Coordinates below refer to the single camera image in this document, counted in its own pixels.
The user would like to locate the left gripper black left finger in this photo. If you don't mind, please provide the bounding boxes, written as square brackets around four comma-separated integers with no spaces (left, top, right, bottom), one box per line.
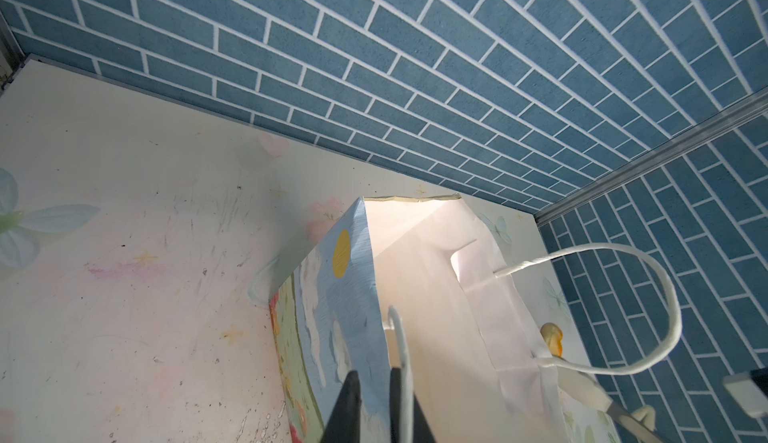
[320,370,362,443]

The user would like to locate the white paper gift bag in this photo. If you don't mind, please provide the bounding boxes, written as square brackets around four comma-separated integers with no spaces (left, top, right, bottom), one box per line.
[248,193,684,443]

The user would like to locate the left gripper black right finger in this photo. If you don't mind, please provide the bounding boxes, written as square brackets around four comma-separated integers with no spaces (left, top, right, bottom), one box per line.
[389,367,436,443]

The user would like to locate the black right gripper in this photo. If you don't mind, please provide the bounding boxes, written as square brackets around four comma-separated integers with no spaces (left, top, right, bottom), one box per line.
[723,368,768,419]

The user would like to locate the metal kitchen tongs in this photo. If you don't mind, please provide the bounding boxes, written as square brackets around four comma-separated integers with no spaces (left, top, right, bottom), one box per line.
[539,321,673,443]

